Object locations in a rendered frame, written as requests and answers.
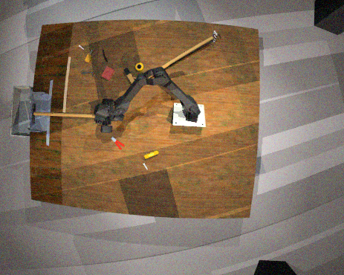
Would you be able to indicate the long scraper with wooden handle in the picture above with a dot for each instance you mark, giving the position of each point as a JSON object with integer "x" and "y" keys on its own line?
{"x": 57, "y": 114}

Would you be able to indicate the yellow ring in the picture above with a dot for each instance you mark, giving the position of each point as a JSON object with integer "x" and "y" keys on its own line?
{"x": 139, "y": 66}

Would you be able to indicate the yellow rectangular block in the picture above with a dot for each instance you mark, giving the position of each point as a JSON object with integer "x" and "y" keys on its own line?
{"x": 151, "y": 154}

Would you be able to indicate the red rectangular block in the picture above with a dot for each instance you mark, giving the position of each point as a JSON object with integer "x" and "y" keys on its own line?
{"x": 107, "y": 73}

